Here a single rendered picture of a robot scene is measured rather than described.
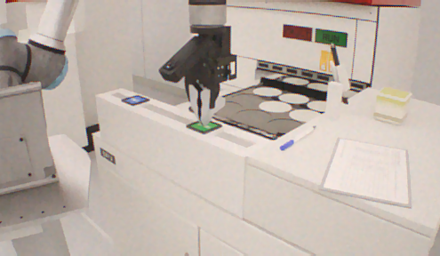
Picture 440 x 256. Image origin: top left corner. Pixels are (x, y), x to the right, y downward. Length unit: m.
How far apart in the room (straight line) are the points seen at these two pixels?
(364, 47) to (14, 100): 0.98
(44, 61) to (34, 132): 0.24
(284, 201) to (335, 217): 0.10
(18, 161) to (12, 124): 0.09
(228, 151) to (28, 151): 0.47
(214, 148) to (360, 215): 0.31
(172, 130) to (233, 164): 0.17
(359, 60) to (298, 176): 0.65
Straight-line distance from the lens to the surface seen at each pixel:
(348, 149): 0.69
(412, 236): 0.55
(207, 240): 0.84
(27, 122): 0.85
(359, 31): 1.15
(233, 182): 0.69
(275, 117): 1.00
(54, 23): 1.02
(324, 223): 0.60
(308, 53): 1.24
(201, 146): 0.72
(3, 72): 0.92
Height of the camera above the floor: 1.26
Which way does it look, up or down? 23 degrees down
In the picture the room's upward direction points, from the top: straight up
